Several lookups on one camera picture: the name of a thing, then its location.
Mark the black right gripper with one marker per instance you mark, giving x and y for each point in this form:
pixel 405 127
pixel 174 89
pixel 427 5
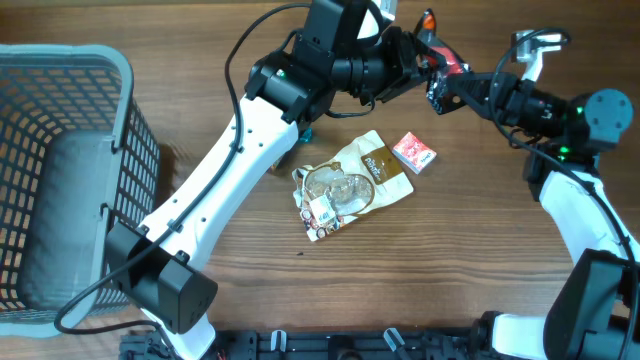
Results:
pixel 509 94

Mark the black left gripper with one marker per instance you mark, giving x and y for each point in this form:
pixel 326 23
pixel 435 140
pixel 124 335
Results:
pixel 406 68

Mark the black red snack packet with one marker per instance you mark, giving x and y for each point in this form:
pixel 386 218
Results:
pixel 441 62

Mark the red white small box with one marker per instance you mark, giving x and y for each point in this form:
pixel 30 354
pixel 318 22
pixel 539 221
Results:
pixel 412 152

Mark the blue mouthwash bottle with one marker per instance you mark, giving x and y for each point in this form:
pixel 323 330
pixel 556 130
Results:
pixel 306 136

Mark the brown snack pouch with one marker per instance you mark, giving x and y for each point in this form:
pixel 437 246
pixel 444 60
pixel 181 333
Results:
pixel 362 177

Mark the green lid jar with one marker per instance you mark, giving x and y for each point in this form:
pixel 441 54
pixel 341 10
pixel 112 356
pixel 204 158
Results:
pixel 279 165

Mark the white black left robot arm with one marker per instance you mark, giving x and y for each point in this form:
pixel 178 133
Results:
pixel 343 46

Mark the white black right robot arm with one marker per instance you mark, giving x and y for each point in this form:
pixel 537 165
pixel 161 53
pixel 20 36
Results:
pixel 596 314

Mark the grey plastic basket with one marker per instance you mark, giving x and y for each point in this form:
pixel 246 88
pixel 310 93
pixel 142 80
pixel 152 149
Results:
pixel 77 157

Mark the black mounting rail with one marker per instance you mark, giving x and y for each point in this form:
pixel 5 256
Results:
pixel 429 344

